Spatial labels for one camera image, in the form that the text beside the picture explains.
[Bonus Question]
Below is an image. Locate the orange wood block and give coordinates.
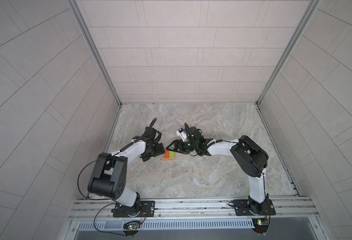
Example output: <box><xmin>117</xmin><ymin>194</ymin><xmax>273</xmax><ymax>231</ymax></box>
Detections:
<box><xmin>164</xmin><ymin>150</ymin><xmax>170</xmax><ymax>159</ymax></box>

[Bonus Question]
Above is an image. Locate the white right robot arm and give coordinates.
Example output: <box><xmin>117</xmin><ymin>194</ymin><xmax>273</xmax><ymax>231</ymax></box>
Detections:
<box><xmin>166</xmin><ymin>125</ymin><xmax>276</xmax><ymax>217</ymax></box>

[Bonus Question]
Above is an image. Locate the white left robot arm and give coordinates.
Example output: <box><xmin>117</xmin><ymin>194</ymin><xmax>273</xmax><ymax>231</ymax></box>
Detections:
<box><xmin>87</xmin><ymin>127</ymin><xmax>165</xmax><ymax>217</ymax></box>

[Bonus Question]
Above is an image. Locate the left circuit board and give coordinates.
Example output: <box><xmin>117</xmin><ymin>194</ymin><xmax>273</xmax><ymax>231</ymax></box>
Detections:
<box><xmin>123</xmin><ymin>221</ymin><xmax>141</xmax><ymax>231</ymax></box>

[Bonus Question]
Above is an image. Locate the circuit board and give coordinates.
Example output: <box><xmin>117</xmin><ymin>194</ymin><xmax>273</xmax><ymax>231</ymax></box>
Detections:
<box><xmin>123</xmin><ymin>221</ymin><xmax>141</xmax><ymax>231</ymax></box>
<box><xmin>252</xmin><ymin>218</ymin><xmax>269</xmax><ymax>228</ymax></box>

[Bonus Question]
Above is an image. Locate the right circuit board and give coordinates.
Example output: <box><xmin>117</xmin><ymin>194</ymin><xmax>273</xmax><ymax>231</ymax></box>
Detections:
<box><xmin>252</xmin><ymin>218</ymin><xmax>269</xmax><ymax>228</ymax></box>

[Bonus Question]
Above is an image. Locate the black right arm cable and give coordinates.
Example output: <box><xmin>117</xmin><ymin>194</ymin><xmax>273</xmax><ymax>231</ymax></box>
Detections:
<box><xmin>184</xmin><ymin>122</ymin><xmax>268</xmax><ymax>199</ymax></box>

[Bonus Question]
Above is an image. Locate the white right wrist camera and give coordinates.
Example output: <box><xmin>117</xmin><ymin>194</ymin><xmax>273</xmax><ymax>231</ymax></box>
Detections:
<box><xmin>176</xmin><ymin>128</ymin><xmax>189</xmax><ymax>142</ymax></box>

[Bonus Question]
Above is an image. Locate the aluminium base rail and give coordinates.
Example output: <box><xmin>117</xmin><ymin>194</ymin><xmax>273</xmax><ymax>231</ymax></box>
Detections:
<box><xmin>69</xmin><ymin>197</ymin><xmax>319</xmax><ymax>232</ymax></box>

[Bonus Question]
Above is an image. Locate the aluminium corner post left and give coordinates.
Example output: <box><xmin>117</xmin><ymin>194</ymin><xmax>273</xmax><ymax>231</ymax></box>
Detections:
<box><xmin>68</xmin><ymin>0</ymin><xmax>122</xmax><ymax>108</ymax></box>

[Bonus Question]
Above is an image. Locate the aluminium corner post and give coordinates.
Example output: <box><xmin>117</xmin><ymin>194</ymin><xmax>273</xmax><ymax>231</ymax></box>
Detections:
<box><xmin>256</xmin><ymin>0</ymin><xmax>321</xmax><ymax>106</ymax></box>
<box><xmin>68</xmin><ymin>0</ymin><xmax>122</xmax><ymax>108</ymax></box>

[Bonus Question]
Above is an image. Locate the aluminium corner post right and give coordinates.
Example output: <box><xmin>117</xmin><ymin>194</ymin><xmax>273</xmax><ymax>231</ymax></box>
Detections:
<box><xmin>256</xmin><ymin>0</ymin><xmax>321</xmax><ymax>106</ymax></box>

